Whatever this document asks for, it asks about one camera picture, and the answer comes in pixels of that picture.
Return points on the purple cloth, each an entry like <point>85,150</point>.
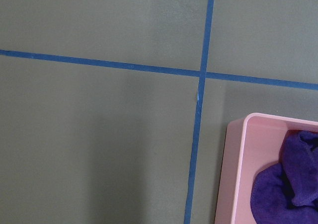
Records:
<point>287,192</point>

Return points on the pink plastic bin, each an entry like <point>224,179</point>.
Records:
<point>252,144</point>

